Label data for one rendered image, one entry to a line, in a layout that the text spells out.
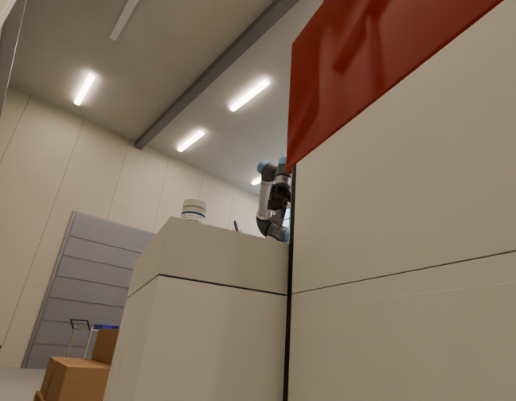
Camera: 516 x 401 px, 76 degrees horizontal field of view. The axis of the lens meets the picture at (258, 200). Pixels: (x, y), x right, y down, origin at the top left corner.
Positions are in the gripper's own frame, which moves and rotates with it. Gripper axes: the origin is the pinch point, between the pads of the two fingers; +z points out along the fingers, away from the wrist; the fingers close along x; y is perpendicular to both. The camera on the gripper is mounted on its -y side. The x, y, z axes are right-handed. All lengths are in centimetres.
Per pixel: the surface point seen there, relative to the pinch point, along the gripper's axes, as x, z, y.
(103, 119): -629, -406, 373
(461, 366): 95, 47, -9
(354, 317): 75, 41, -3
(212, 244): 55, 28, 28
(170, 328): 58, 49, 33
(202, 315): 56, 45, 26
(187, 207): 48, 17, 37
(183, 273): 57, 37, 33
